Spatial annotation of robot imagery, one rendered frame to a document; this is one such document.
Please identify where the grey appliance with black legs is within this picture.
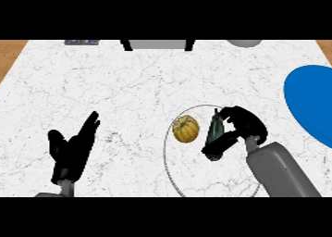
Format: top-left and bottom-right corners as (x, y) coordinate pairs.
(120, 40), (197, 52)

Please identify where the grey round object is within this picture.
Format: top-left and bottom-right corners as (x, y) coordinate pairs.
(227, 40), (265, 49)

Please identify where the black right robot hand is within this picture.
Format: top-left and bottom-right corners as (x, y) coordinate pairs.
(202, 106), (269, 157)

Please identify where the dark blue flat object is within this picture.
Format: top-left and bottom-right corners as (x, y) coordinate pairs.
(64, 40), (103, 46)

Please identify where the yellow orange pumpkin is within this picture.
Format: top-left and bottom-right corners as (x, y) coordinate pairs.
(172, 114), (202, 144)

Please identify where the blue plate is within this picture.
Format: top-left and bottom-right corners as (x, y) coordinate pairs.
(283, 64), (332, 153)

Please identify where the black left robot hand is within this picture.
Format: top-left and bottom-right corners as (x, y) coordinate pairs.
(47, 110), (103, 186)

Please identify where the round white marble placemat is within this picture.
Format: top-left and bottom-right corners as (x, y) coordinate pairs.
(165, 104), (268, 198)

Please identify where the dark green eggplant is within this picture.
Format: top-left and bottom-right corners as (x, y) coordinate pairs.
(206, 108), (228, 162)

